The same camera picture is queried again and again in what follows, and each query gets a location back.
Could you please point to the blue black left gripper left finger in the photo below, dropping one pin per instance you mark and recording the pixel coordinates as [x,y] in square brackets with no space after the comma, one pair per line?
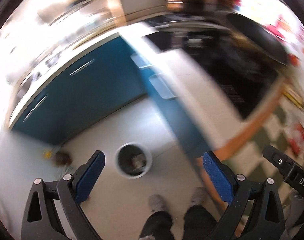
[41,220]

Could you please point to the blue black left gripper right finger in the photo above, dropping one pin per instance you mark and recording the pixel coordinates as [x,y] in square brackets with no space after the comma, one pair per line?
[266,219]

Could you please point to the white round trash bin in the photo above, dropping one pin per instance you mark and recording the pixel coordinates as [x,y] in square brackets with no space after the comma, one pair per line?
[133,160]

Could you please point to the blue kitchen base cabinets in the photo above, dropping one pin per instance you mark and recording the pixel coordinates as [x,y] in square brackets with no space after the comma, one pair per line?
[97,85]

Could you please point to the green white checkered tablecloth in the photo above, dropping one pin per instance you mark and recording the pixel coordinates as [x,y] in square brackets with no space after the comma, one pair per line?
[239,143]

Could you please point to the cooking oil bottle yellow cap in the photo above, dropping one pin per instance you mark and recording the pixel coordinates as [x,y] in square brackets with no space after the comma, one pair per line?
[60,158]

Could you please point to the right grey slipper shoe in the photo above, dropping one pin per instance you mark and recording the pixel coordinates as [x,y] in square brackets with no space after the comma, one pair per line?
[199,197]

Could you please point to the grey slipper shoe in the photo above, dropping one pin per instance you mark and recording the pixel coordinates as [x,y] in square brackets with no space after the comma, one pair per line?
[199,197]
[157,204]

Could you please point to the left grey slipper shoe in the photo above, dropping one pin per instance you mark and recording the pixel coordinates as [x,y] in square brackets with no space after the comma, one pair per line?
[157,204]

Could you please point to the black wok pan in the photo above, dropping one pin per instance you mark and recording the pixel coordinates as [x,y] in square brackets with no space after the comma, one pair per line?
[256,40]

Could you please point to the black gas stove top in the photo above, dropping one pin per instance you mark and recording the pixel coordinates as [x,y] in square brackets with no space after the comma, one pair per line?
[243,79]

